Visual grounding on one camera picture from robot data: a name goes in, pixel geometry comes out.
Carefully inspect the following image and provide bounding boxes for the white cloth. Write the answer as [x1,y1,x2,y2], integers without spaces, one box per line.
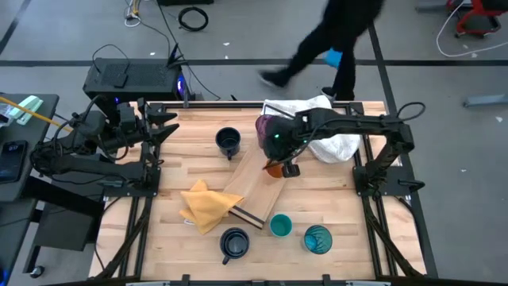
[261,94,362,164]

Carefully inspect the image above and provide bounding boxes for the black smartphone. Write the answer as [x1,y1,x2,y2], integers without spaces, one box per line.
[0,139,29,185]

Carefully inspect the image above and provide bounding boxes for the white floor cable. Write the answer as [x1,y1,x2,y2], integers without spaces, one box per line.
[435,0,508,59]

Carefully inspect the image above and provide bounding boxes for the black side desk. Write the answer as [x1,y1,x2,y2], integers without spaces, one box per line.
[0,92,60,204]

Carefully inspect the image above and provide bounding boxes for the yellow waffle cloth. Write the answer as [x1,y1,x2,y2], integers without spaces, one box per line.
[178,178,245,236]

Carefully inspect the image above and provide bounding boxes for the long black floor cable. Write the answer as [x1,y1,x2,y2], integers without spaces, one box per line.
[156,0,222,101]

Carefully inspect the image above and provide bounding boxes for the person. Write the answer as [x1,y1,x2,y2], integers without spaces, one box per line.
[259,0,387,102]

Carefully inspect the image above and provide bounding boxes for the mint green stapler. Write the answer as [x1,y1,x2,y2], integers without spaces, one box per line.
[8,95,44,126]

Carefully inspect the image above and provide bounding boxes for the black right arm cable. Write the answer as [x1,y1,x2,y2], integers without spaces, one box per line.
[395,101,427,122]

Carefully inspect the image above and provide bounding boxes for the yellow strap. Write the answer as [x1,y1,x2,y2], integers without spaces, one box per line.
[0,95,75,133]

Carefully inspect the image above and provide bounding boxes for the grey floor bar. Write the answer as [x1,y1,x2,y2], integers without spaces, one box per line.
[462,93,508,109]

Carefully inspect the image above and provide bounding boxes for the wooden shelf with black frame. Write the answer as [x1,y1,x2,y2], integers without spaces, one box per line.
[221,103,317,230]

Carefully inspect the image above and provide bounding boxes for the black antennas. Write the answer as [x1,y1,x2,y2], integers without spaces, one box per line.
[165,42,188,68]

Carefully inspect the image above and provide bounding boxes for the black desk base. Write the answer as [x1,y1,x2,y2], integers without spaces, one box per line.
[0,176,105,279]

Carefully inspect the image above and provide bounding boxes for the black computer tower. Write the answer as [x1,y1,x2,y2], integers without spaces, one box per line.
[82,57,190,120]

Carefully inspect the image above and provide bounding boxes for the clear teal faceted tumbler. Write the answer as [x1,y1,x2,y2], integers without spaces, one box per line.
[303,224,334,256]

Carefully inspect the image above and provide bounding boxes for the large dark blue speckled mug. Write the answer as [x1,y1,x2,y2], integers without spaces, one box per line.
[218,226,251,266]

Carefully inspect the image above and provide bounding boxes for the white and yellow cable bundle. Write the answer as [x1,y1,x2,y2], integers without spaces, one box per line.
[123,0,143,28]

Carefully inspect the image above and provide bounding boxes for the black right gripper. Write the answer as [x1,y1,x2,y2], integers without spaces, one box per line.
[259,114,306,179]

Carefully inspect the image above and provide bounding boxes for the coiled black cable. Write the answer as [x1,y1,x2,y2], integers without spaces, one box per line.
[177,6,210,33]

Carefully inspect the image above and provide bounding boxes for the orange cup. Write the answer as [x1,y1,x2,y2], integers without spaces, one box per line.
[264,158,285,180]

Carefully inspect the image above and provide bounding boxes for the opaque teal cup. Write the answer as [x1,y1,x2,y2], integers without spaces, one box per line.
[269,213,294,238]

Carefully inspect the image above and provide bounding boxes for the clear plastic bag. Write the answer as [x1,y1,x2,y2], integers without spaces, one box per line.
[0,102,13,129]

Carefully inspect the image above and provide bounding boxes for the clear purple faceted tumbler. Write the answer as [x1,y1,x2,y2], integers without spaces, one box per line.
[254,114,279,149]

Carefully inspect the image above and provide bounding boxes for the small dark blue mug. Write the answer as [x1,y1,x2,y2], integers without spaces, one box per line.
[214,126,242,161]

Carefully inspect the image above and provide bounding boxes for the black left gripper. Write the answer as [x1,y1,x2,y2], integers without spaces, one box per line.
[116,97,181,164]

